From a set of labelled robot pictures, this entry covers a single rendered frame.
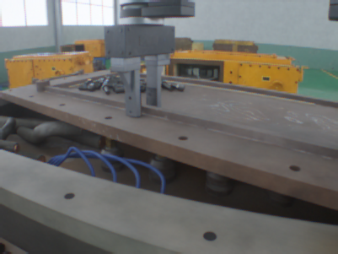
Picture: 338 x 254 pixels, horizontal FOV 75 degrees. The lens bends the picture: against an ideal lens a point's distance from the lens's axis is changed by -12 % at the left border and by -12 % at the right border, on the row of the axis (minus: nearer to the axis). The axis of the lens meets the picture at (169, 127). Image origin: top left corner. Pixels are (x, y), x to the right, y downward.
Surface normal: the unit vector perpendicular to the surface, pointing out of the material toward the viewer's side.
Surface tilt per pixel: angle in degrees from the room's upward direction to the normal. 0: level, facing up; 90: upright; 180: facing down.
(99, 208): 0
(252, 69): 90
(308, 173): 0
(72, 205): 0
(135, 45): 90
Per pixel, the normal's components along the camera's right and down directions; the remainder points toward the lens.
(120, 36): -0.58, 0.29
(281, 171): 0.00, -0.93
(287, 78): -0.34, 0.33
